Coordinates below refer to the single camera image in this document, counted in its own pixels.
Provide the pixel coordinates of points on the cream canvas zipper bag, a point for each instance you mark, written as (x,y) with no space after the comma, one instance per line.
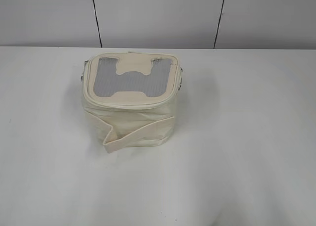
(130,98)

